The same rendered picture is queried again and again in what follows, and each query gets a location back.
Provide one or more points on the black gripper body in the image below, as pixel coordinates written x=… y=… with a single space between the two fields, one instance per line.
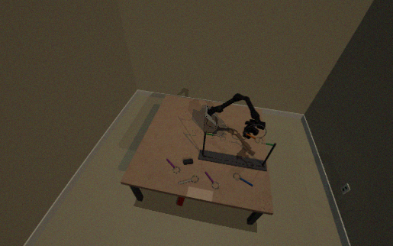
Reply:
x=248 y=123

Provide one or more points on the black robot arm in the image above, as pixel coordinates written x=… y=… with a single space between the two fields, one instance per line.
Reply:
x=254 y=113

